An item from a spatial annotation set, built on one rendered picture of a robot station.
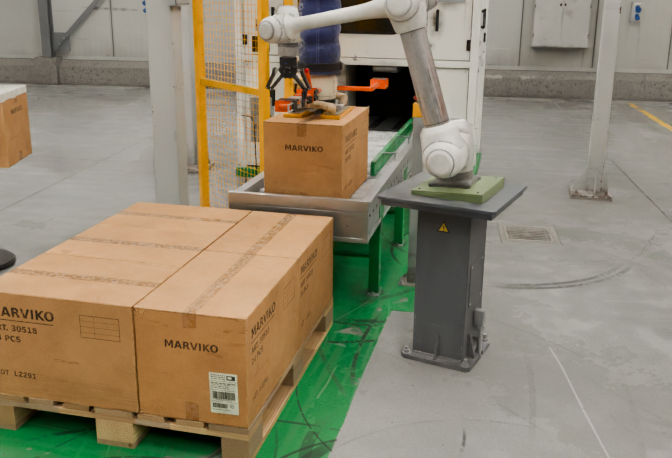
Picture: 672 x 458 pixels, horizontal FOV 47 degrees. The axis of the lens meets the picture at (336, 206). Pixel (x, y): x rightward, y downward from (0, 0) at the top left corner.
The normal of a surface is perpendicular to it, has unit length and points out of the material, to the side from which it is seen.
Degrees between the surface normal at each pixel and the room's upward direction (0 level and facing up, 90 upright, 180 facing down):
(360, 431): 0
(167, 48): 90
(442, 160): 98
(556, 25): 90
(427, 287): 90
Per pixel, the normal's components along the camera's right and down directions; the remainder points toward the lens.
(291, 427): 0.01, -0.96
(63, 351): -0.23, 0.26
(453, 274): -0.47, 0.23
